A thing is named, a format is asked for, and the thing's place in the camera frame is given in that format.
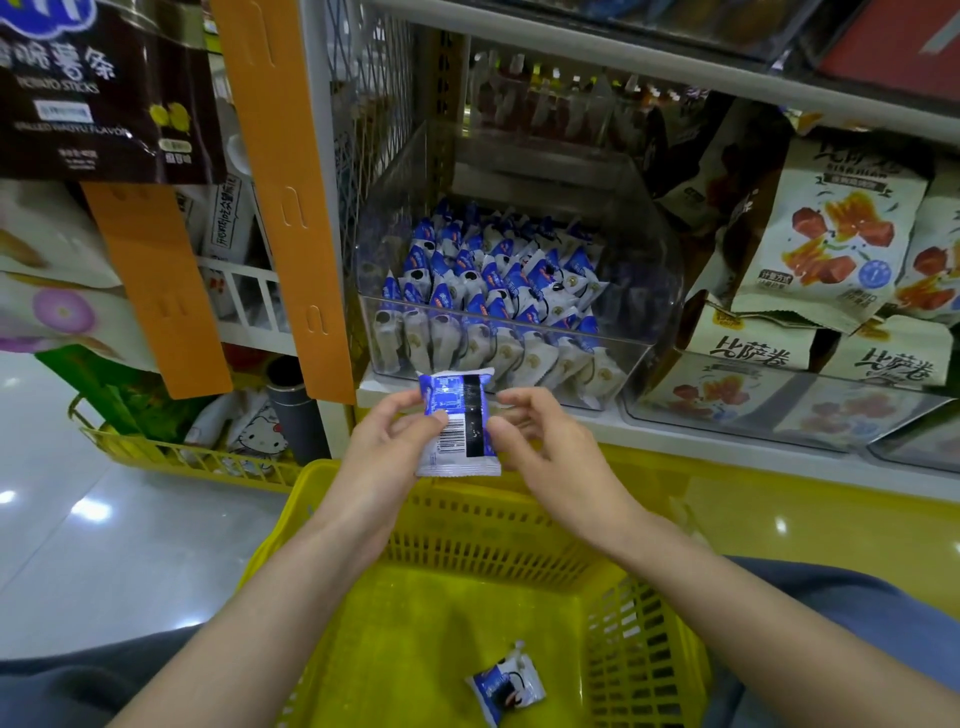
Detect green snack bags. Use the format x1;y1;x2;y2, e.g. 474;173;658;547
37;345;204;440

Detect red price sign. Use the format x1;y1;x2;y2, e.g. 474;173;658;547
817;0;960;104

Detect pile of blue snack packets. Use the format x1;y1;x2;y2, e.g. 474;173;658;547
372;202;629;410

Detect yellow floor basket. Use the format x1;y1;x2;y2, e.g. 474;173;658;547
67;393;302;492

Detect orange shelf post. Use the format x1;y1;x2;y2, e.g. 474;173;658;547
210;0;359;407

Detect black potato stick bag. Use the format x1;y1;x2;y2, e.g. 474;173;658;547
0;0;227;185

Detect white cartoon print packet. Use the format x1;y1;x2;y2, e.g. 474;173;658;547
187;390;291;456

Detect row of small brown packets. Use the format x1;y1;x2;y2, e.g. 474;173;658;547
468;45;707;152

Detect person's left hand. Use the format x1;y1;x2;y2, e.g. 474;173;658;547
315;390;449;569

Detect white wire rack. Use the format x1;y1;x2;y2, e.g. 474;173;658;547
198;258;299;359

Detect white card packet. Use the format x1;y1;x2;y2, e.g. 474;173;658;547
202;177;260;264

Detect orange hanging strip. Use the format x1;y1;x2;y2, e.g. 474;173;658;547
82;180;234;399

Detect yellow plastic shopping basket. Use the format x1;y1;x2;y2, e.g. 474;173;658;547
240;457;714;728

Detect person's right hand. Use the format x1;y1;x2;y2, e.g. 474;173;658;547
487;387;650;560

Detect dark grey cylinder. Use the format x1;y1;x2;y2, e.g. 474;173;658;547
265;355;332;464

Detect clear plastic bin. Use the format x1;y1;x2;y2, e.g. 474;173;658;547
622;345;947;452
352;120;689;414

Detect person's right forearm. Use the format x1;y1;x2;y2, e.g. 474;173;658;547
607;513;960;728

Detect row of fruit print bags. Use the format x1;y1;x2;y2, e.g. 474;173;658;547
630;135;960;467

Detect store shelf with yellow base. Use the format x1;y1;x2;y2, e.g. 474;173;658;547
210;0;960;617

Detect grey trousers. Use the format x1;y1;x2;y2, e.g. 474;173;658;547
0;558;960;728

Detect person's left forearm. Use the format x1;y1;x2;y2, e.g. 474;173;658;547
112;528;377;728

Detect purple white snack bag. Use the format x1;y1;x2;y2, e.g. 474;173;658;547
0;270;159;374
0;180;122;290

